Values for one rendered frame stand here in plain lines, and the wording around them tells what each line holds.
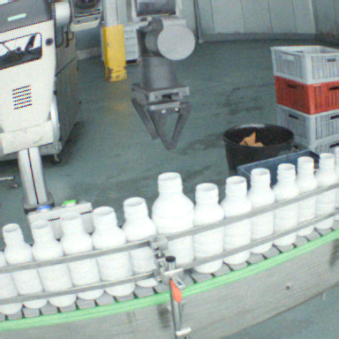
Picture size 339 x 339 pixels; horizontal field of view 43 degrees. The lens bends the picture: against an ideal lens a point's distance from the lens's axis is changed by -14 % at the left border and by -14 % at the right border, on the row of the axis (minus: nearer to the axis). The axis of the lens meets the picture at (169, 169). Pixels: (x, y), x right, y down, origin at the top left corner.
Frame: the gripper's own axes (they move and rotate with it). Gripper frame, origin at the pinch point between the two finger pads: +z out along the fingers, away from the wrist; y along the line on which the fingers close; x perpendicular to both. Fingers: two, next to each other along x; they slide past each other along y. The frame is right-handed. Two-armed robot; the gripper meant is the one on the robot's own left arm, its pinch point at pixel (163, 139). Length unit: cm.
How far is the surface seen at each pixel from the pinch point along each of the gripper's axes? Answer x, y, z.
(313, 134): -167, 172, 70
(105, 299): 14.9, -3.2, 26.1
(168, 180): -0.5, 1.1, 7.5
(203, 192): -5.3, -2.3, 9.5
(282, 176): -22.1, -1.8, 10.5
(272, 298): -19.3, -5.6, 37.2
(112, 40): -169, 743, 34
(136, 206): 6.1, -1.9, 9.5
